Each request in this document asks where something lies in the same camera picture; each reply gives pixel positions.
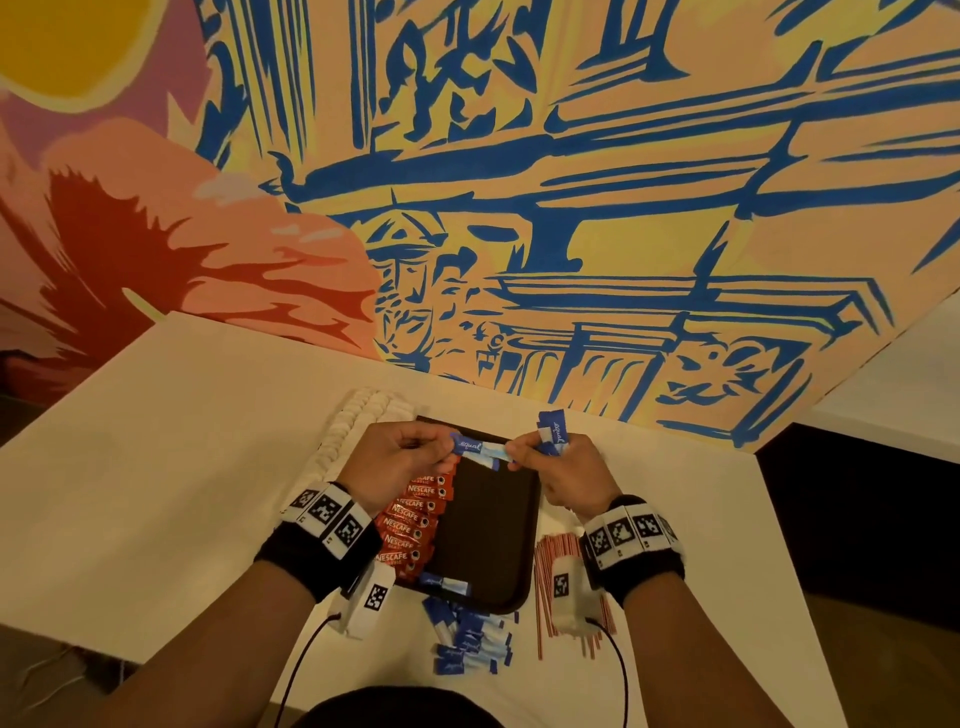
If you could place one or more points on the person's right hand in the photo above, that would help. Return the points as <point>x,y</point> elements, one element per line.
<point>570,477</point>

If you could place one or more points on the person's left hand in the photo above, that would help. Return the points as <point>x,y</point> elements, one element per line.
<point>390,468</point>

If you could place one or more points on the pile of blue Equal sachets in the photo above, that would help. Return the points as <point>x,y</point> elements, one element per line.
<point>552,431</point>

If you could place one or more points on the row of red Nescafe sachets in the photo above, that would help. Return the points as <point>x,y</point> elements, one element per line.
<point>417,518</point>

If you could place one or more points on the row of tea bags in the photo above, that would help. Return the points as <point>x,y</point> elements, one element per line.
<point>360,420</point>

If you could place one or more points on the dark brown tray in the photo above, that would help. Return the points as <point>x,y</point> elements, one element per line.
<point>488,533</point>

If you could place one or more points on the bundle of red stir sticks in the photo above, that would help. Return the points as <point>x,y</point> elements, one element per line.
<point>597,618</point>

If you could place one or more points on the pile of blue sugar sachets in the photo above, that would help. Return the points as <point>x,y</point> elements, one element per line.
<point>468,638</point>

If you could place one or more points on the person's left forearm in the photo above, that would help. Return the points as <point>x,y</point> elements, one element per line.
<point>233,653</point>

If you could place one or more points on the person's right forearm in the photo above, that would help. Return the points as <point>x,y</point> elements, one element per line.
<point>690,660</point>

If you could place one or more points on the black right wristband with markers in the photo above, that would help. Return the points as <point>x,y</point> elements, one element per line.
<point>633,551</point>

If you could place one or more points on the black wristband with markers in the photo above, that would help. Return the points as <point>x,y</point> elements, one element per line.
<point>633,551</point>
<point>318,540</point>

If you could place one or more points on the black left wristband with markers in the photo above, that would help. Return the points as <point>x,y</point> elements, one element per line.
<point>318,540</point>

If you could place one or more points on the black clothing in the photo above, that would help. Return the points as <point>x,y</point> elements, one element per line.
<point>398,708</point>

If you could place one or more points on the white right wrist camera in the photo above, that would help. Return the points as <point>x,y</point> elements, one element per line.
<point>563,593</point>

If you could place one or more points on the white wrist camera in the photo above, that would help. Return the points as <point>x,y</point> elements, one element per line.
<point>369,600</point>
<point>563,593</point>

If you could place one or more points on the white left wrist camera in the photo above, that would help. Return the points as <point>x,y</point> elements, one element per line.
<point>369,600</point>

